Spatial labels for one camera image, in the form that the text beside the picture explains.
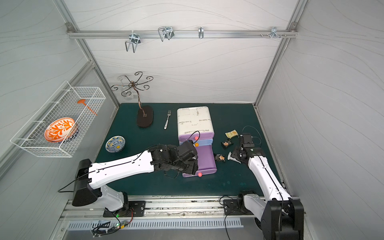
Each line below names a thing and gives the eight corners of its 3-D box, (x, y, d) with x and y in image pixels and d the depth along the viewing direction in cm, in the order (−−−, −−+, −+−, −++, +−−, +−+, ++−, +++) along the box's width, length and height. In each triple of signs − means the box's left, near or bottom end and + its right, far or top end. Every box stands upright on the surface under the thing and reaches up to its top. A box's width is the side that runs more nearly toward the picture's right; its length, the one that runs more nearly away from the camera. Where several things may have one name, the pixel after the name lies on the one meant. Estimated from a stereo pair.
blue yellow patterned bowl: (106, 152, 94) (103, 149, 91) (112, 138, 101) (109, 135, 98) (124, 152, 94) (121, 149, 91) (128, 138, 101) (126, 135, 98)
